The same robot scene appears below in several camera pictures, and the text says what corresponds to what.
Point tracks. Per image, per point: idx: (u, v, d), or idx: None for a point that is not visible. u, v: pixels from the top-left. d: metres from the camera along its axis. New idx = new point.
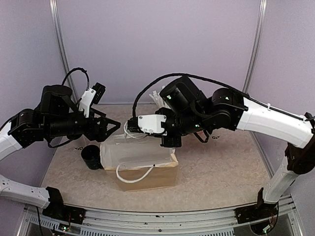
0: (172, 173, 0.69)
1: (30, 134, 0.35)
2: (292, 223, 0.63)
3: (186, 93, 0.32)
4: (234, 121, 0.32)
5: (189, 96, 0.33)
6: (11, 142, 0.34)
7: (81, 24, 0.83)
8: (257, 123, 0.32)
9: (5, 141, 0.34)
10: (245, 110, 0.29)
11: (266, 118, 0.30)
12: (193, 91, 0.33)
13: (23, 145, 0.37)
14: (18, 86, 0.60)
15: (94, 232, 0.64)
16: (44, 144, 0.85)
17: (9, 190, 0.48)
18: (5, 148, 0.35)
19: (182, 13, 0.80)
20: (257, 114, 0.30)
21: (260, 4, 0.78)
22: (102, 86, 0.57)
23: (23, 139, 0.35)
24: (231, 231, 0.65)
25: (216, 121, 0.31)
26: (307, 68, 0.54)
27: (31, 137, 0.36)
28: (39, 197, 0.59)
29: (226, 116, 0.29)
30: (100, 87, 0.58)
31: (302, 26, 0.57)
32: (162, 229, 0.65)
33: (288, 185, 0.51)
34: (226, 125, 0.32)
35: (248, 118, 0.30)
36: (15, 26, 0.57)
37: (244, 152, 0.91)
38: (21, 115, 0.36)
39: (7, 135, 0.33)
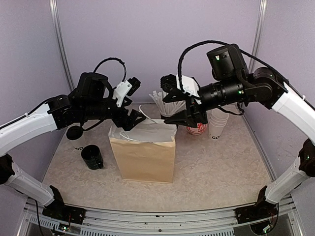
0: (172, 160, 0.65)
1: (71, 116, 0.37)
2: (292, 223, 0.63)
3: (239, 57, 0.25)
4: (270, 100, 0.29)
5: (239, 62, 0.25)
6: (47, 122, 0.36)
7: (81, 25, 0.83)
8: (289, 112, 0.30)
9: (43, 119, 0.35)
10: (285, 92, 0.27)
11: (301, 107, 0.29)
12: (244, 58, 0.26)
13: (58, 127, 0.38)
14: (18, 86, 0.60)
15: (94, 232, 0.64)
16: (45, 144, 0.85)
17: (21, 177, 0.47)
18: (41, 126, 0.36)
19: (182, 13, 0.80)
20: (293, 101, 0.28)
21: (260, 4, 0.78)
22: (139, 81, 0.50)
23: (62, 120, 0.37)
24: (230, 231, 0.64)
25: (258, 94, 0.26)
26: (307, 69, 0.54)
27: (71, 119, 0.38)
28: (46, 192, 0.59)
29: (269, 92, 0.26)
30: (136, 82, 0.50)
31: (302, 27, 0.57)
32: (162, 229, 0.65)
33: (294, 187, 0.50)
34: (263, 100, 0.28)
35: (282, 103, 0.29)
36: (15, 26, 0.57)
37: (244, 152, 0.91)
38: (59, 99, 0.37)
39: (46, 115, 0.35)
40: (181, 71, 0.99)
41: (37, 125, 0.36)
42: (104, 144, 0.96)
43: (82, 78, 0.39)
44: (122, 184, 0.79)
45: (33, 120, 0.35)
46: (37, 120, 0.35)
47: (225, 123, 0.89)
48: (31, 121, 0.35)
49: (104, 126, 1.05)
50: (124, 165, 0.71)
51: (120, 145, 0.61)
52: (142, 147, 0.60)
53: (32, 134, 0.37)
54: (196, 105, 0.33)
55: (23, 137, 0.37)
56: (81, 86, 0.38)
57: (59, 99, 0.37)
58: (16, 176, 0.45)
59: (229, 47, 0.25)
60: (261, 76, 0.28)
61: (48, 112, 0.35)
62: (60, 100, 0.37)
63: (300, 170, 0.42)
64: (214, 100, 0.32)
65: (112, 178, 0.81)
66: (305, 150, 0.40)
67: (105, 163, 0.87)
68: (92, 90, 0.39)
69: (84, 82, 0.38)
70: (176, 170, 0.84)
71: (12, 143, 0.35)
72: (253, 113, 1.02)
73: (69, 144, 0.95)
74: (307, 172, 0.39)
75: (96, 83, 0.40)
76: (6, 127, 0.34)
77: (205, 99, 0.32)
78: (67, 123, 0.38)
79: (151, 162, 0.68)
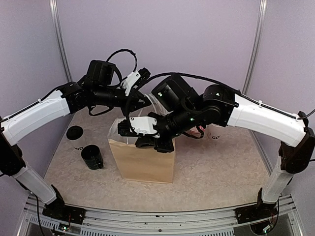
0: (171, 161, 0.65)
1: (82, 98, 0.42)
2: (292, 223, 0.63)
3: (176, 90, 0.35)
4: (224, 117, 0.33)
5: (176, 94, 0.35)
6: (60, 106, 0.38)
7: (82, 25, 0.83)
8: (248, 121, 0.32)
9: (55, 103, 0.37)
10: (235, 106, 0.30)
11: (256, 116, 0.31)
12: (183, 87, 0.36)
13: (70, 111, 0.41)
14: (18, 86, 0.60)
15: (94, 232, 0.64)
16: (45, 143, 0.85)
17: (30, 171, 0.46)
18: (53, 111, 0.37)
19: (182, 13, 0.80)
20: (247, 112, 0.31)
21: (260, 3, 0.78)
22: (148, 71, 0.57)
23: (74, 103, 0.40)
24: (231, 231, 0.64)
25: (205, 116, 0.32)
26: (307, 69, 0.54)
27: (83, 102, 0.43)
28: (49, 191, 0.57)
29: (216, 112, 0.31)
30: (145, 72, 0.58)
31: (302, 26, 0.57)
32: (163, 229, 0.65)
33: (285, 184, 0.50)
34: (215, 121, 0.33)
35: (237, 114, 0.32)
36: (15, 25, 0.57)
37: (244, 152, 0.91)
38: (70, 85, 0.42)
39: (60, 99, 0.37)
40: (181, 70, 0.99)
41: (50, 110, 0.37)
42: (104, 144, 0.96)
43: (92, 67, 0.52)
44: (122, 184, 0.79)
45: (47, 105, 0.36)
46: (49, 104, 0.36)
47: None
48: (45, 106, 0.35)
49: (104, 126, 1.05)
50: (123, 166, 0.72)
51: (118, 147, 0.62)
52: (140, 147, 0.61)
53: (45, 120, 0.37)
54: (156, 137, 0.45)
55: (36, 125, 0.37)
56: (91, 73, 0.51)
57: (71, 85, 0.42)
58: (26, 169, 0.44)
59: (168, 83, 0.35)
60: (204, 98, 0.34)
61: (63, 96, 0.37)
62: (71, 85, 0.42)
63: (283, 170, 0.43)
64: (170, 127, 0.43)
65: (112, 177, 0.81)
66: (283, 149, 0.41)
67: (105, 163, 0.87)
68: (101, 76, 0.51)
69: (95, 70, 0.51)
70: (176, 170, 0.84)
71: (25, 131, 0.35)
72: None
73: (69, 144, 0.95)
74: (290, 170, 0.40)
75: (105, 71, 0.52)
76: (17, 114, 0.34)
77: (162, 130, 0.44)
78: (79, 106, 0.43)
79: (150, 162, 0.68)
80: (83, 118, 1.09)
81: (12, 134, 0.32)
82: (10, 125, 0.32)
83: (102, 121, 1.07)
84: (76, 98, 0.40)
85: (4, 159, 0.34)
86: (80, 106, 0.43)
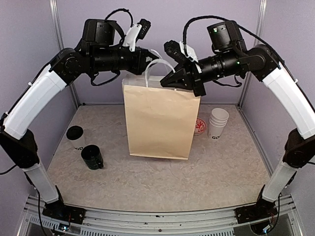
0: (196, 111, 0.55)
1: (76, 66, 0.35)
2: (292, 223, 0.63)
3: (231, 31, 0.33)
4: (263, 72, 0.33)
5: (230, 36, 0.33)
6: (52, 81, 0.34)
7: (82, 25, 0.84)
8: (279, 91, 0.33)
9: (46, 81, 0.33)
10: (277, 66, 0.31)
11: (291, 85, 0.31)
12: (238, 31, 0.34)
13: (66, 82, 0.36)
14: (18, 87, 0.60)
15: (94, 232, 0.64)
16: (45, 143, 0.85)
17: (42, 168, 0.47)
18: (46, 92, 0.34)
19: (183, 13, 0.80)
20: (284, 78, 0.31)
21: (260, 3, 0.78)
22: (148, 21, 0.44)
23: (68, 74, 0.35)
24: (231, 231, 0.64)
25: (250, 62, 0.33)
26: (307, 69, 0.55)
27: (77, 69, 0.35)
28: (52, 191, 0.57)
29: (261, 62, 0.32)
30: (144, 23, 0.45)
31: (304, 26, 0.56)
32: (162, 229, 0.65)
33: (286, 182, 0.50)
34: (255, 70, 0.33)
35: (274, 78, 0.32)
36: (16, 26, 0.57)
37: (243, 152, 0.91)
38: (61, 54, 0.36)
39: (48, 73, 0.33)
40: None
41: (43, 90, 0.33)
42: (104, 144, 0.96)
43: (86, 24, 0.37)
44: (122, 184, 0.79)
45: (37, 87, 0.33)
46: (41, 85, 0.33)
47: (225, 122, 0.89)
48: (35, 89, 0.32)
49: (104, 126, 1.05)
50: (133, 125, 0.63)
51: (131, 100, 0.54)
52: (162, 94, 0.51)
53: (44, 104, 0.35)
54: (197, 73, 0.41)
55: (36, 112, 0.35)
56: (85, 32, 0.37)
57: (61, 53, 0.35)
58: (38, 166, 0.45)
59: (226, 23, 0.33)
60: (257, 48, 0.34)
61: (50, 69, 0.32)
62: (61, 55, 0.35)
63: (285, 162, 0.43)
64: (214, 71, 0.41)
65: (112, 178, 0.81)
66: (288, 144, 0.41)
67: (105, 163, 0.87)
68: (98, 34, 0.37)
69: (89, 27, 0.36)
70: (176, 170, 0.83)
71: (28, 120, 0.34)
72: (253, 112, 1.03)
73: (69, 144, 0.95)
74: (289, 162, 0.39)
75: (104, 27, 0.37)
76: (15, 107, 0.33)
77: (206, 70, 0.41)
78: (74, 73, 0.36)
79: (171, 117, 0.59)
80: (83, 118, 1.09)
81: (14, 128, 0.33)
82: (9, 120, 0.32)
83: (102, 121, 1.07)
84: (66, 66, 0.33)
85: (16, 153, 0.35)
86: (77, 74, 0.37)
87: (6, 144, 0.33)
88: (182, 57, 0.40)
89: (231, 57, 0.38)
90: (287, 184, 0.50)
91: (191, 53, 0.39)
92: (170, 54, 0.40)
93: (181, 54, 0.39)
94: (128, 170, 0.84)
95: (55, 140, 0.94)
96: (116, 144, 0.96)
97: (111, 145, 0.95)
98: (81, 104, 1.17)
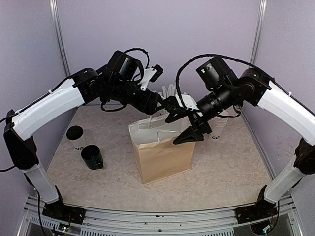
0: (193, 141, 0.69)
1: (98, 88, 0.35)
2: (292, 223, 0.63)
3: (218, 68, 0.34)
4: (255, 98, 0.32)
5: (218, 72, 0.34)
6: (73, 97, 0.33)
7: (82, 24, 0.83)
8: (278, 109, 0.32)
9: (67, 94, 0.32)
10: (267, 88, 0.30)
11: (286, 103, 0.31)
12: (225, 66, 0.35)
13: (85, 102, 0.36)
14: (17, 86, 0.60)
15: (94, 232, 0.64)
16: (45, 143, 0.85)
17: (41, 170, 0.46)
18: (62, 104, 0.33)
19: (183, 13, 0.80)
20: (278, 99, 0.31)
21: (260, 4, 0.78)
22: (162, 68, 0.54)
23: (88, 93, 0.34)
24: (231, 231, 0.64)
25: (241, 93, 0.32)
26: (306, 70, 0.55)
27: (98, 91, 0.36)
28: (52, 191, 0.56)
29: (251, 90, 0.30)
30: (158, 68, 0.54)
31: (304, 26, 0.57)
32: (163, 229, 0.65)
33: (291, 186, 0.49)
34: (248, 98, 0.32)
35: (269, 101, 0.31)
36: (16, 26, 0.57)
37: (244, 152, 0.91)
38: (84, 72, 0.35)
39: (72, 89, 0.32)
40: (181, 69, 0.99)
41: (61, 102, 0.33)
42: (104, 144, 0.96)
43: (114, 55, 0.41)
44: (122, 184, 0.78)
45: (56, 98, 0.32)
46: (60, 96, 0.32)
47: (225, 123, 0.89)
48: (54, 100, 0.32)
49: (104, 126, 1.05)
50: (148, 167, 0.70)
51: (148, 149, 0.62)
52: (169, 143, 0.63)
53: (56, 114, 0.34)
54: (199, 118, 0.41)
55: (47, 120, 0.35)
56: (113, 62, 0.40)
57: (84, 72, 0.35)
58: (38, 167, 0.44)
59: (211, 62, 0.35)
60: (243, 75, 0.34)
61: (74, 85, 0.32)
62: (85, 73, 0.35)
63: (295, 167, 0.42)
64: (213, 108, 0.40)
65: (112, 178, 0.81)
66: (300, 147, 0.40)
67: (105, 163, 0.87)
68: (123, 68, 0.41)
69: (118, 61, 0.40)
70: None
71: (37, 124, 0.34)
72: (253, 112, 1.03)
73: (69, 144, 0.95)
74: (302, 169, 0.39)
75: (129, 64, 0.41)
76: (28, 108, 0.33)
77: (205, 109, 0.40)
78: (94, 96, 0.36)
79: (172, 154, 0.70)
80: (83, 118, 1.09)
81: (23, 129, 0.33)
82: (20, 120, 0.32)
83: (102, 121, 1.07)
84: (90, 86, 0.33)
85: (17, 153, 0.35)
86: (96, 96, 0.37)
87: (12, 143, 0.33)
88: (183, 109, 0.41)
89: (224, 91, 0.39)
90: (292, 187, 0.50)
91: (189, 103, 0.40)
92: (172, 110, 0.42)
93: (181, 107, 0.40)
94: (128, 170, 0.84)
95: (54, 140, 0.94)
96: (116, 144, 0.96)
97: (111, 145, 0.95)
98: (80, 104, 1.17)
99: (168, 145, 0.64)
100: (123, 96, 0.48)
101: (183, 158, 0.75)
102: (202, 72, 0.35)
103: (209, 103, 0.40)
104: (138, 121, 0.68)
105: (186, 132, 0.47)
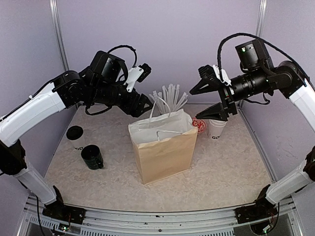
0: (193, 141, 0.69)
1: (78, 91, 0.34)
2: (292, 223, 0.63)
3: (260, 51, 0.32)
4: (289, 89, 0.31)
5: (260, 55, 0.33)
6: (53, 102, 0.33)
7: (82, 24, 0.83)
8: (306, 109, 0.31)
9: (47, 100, 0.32)
10: (304, 84, 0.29)
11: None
12: (266, 51, 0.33)
13: (66, 105, 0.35)
14: (17, 86, 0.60)
15: (94, 232, 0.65)
16: (44, 143, 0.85)
17: (31, 173, 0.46)
18: (43, 109, 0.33)
19: (183, 13, 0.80)
20: (311, 98, 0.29)
21: (260, 3, 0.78)
22: (149, 67, 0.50)
23: (69, 97, 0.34)
24: (230, 231, 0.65)
25: (278, 81, 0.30)
26: (306, 70, 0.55)
27: (78, 95, 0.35)
28: (48, 192, 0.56)
29: (288, 80, 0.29)
30: (146, 68, 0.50)
31: (305, 26, 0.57)
32: (163, 229, 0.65)
33: (294, 190, 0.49)
34: (282, 88, 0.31)
35: (301, 97, 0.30)
36: (15, 26, 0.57)
37: (244, 152, 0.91)
38: (65, 75, 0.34)
39: (51, 94, 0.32)
40: (181, 69, 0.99)
41: (41, 106, 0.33)
42: (104, 144, 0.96)
43: (96, 57, 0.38)
44: (122, 184, 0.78)
45: (36, 103, 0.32)
46: (40, 102, 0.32)
47: (225, 123, 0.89)
48: (35, 104, 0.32)
49: (104, 126, 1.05)
50: (148, 167, 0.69)
51: (147, 149, 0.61)
52: (168, 143, 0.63)
53: (40, 118, 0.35)
54: (230, 97, 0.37)
55: (31, 125, 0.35)
56: (94, 64, 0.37)
57: (66, 74, 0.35)
58: (27, 170, 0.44)
59: (254, 42, 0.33)
60: (283, 65, 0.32)
61: (52, 90, 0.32)
62: (66, 75, 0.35)
63: (305, 173, 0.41)
64: (245, 90, 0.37)
65: (112, 178, 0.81)
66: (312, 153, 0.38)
67: (105, 163, 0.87)
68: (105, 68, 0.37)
69: (100, 60, 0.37)
70: None
71: (21, 129, 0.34)
72: (253, 112, 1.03)
73: (69, 144, 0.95)
74: (310, 175, 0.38)
75: (111, 64, 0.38)
76: (10, 115, 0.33)
77: (237, 90, 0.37)
78: (75, 99, 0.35)
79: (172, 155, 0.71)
80: (83, 118, 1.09)
81: (7, 134, 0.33)
82: (2, 126, 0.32)
83: (102, 121, 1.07)
84: (69, 90, 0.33)
85: (3, 160, 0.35)
86: (78, 100, 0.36)
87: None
88: (218, 82, 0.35)
89: (260, 75, 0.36)
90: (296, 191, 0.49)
91: (226, 76, 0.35)
92: (205, 80, 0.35)
93: (217, 79, 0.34)
94: (128, 169, 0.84)
95: (54, 140, 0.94)
96: (116, 144, 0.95)
97: (111, 145, 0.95)
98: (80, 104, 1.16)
99: (167, 144, 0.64)
100: (109, 99, 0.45)
101: (182, 158, 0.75)
102: (243, 51, 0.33)
103: (241, 84, 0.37)
104: (138, 121, 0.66)
105: (214, 108, 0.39)
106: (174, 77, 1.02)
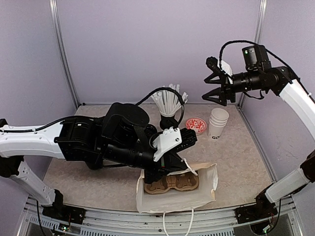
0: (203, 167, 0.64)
1: (81, 152, 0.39)
2: (292, 223, 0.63)
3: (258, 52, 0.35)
4: (277, 87, 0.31)
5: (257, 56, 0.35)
6: (52, 147, 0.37)
7: (82, 25, 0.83)
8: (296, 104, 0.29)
9: (47, 144, 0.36)
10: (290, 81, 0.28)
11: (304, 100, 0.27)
12: (265, 55, 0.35)
13: (64, 155, 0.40)
14: (17, 86, 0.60)
15: (94, 232, 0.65)
16: None
17: (26, 179, 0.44)
18: (41, 147, 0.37)
19: (183, 13, 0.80)
20: (298, 95, 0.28)
21: (260, 4, 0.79)
22: (193, 139, 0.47)
23: (70, 152, 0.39)
24: (230, 231, 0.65)
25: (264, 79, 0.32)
26: (306, 70, 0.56)
27: (82, 155, 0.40)
28: (44, 195, 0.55)
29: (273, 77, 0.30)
30: (190, 139, 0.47)
31: (305, 26, 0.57)
32: (162, 229, 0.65)
33: (289, 189, 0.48)
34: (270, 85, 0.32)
35: (289, 94, 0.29)
36: (16, 26, 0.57)
37: (244, 152, 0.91)
38: (75, 128, 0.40)
39: (52, 142, 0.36)
40: (181, 68, 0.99)
41: (40, 145, 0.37)
42: None
43: (110, 111, 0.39)
44: (122, 184, 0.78)
45: (38, 141, 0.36)
46: (41, 142, 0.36)
47: (225, 123, 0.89)
48: (35, 141, 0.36)
49: None
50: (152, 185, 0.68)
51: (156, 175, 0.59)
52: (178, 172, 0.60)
53: (33, 151, 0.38)
54: (228, 85, 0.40)
55: (23, 152, 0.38)
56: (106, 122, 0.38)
57: (75, 128, 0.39)
58: (21, 177, 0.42)
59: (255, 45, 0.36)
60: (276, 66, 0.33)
61: (54, 140, 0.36)
62: (78, 126, 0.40)
63: (300, 170, 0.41)
64: (242, 85, 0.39)
65: (112, 178, 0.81)
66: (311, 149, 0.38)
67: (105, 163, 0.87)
68: (117, 131, 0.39)
69: (111, 121, 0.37)
70: None
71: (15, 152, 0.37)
72: (253, 112, 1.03)
73: None
74: (306, 174, 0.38)
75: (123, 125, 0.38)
76: (13, 134, 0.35)
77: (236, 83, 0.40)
78: (76, 157, 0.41)
79: (174, 184, 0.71)
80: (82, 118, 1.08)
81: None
82: None
83: None
84: (72, 149, 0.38)
85: None
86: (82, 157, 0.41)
87: None
88: (219, 71, 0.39)
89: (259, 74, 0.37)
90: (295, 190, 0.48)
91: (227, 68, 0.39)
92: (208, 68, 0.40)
93: (218, 67, 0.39)
94: (128, 169, 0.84)
95: None
96: None
97: None
98: (81, 105, 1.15)
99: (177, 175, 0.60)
100: (119, 158, 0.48)
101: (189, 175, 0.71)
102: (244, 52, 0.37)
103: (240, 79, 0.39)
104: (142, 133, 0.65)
105: (214, 92, 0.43)
106: (174, 77, 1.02)
